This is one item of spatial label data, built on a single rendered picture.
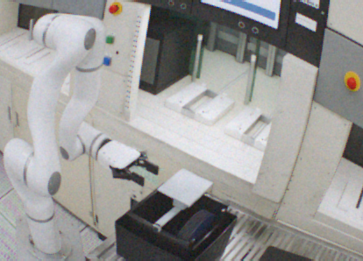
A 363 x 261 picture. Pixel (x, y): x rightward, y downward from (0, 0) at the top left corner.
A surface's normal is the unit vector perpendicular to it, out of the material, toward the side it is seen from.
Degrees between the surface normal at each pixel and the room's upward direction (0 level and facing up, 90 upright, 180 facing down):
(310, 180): 90
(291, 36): 90
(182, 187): 0
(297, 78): 90
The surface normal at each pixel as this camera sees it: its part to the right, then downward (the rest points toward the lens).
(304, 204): -0.54, 0.42
